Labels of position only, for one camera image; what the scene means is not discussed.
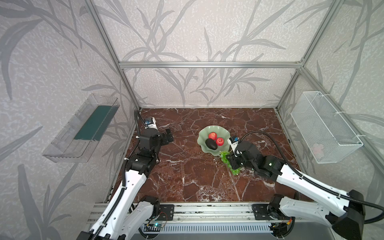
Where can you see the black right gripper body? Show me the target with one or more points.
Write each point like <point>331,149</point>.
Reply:
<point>235,160</point>

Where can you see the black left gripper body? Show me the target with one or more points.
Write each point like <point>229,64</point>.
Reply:
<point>165,137</point>

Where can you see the green fake grape bunch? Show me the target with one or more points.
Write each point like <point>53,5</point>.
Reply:
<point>224,159</point>

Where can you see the red fake apple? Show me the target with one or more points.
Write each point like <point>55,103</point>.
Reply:
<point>220,142</point>
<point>213,136</point>

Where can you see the dark fake avocado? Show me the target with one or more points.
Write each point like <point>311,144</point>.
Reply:
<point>211,144</point>

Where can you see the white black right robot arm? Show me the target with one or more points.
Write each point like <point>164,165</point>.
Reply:
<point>337,209</point>

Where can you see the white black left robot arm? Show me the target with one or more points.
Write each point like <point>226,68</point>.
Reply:
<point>126,186</point>

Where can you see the pale green wavy fruit bowl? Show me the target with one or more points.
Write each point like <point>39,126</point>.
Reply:
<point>221,133</point>

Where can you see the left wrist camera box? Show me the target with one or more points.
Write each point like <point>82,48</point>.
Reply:
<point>150,123</point>

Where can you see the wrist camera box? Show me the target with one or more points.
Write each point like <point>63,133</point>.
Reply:
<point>150,123</point>
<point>233,142</point>

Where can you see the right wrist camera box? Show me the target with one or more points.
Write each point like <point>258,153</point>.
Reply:
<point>233,142</point>

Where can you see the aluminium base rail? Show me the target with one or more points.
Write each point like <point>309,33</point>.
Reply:
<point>206,218</point>

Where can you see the clear plastic wall tray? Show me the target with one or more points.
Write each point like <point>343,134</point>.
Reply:
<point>79,138</point>

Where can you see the horizontal aluminium frame bar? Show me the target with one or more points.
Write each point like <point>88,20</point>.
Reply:
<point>237,65</point>

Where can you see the white wire mesh basket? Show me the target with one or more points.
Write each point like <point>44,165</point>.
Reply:
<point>327,134</point>

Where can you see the aluminium corner frame post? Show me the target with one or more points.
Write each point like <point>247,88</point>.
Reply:
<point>99,25</point>

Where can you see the right aluminium corner post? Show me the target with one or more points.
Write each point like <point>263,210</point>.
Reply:
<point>326,22</point>

